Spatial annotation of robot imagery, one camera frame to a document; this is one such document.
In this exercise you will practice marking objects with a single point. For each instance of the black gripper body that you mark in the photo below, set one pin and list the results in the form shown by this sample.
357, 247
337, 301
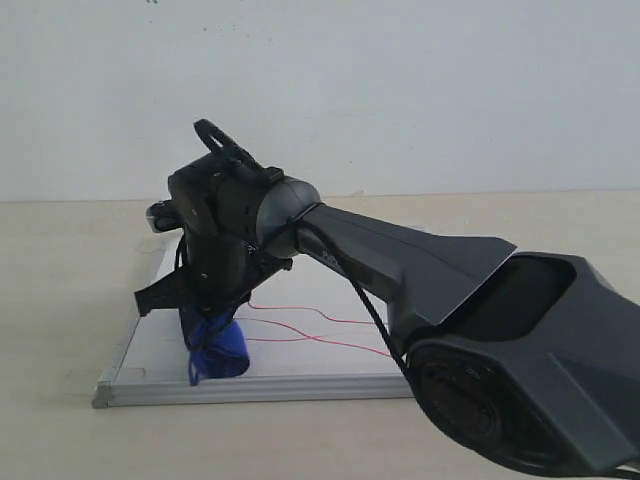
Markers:
210, 274

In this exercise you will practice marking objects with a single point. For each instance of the blue cloth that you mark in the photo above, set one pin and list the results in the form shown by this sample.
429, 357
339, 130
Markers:
216, 346

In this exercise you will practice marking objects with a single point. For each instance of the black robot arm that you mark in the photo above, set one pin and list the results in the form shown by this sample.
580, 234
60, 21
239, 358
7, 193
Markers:
529, 359

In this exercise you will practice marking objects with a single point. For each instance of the clear tape far left corner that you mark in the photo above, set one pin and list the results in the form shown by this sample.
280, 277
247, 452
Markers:
148, 246

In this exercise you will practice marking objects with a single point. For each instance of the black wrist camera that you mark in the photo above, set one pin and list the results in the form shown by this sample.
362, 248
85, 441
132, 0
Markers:
163, 217

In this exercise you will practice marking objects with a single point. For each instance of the white board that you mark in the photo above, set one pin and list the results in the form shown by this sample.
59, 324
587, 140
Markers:
308, 337

